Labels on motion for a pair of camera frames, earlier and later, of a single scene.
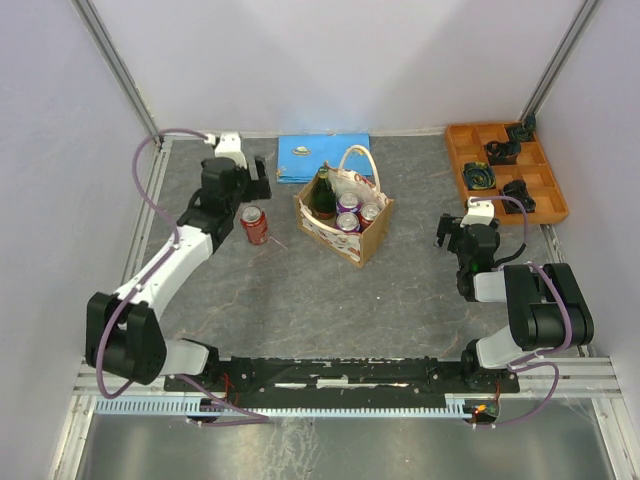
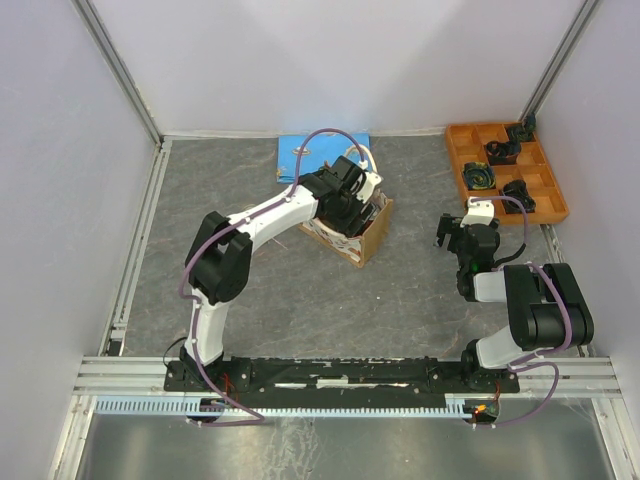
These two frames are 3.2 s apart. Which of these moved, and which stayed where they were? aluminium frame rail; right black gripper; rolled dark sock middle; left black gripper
Moved: left black gripper
Stayed: right black gripper; rolled dark sock middle; aluminium frame rail
